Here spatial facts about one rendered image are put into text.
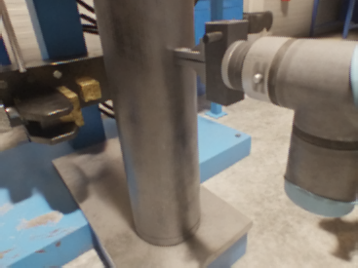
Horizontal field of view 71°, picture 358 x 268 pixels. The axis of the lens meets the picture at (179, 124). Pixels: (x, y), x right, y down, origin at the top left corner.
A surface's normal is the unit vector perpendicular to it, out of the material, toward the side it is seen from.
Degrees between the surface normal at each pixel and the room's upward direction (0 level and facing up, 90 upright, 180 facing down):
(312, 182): 90
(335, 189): 90
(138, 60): 90
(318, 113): 90
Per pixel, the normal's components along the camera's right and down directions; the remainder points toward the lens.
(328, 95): -0.76, 0.33
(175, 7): 0.65, 0.29
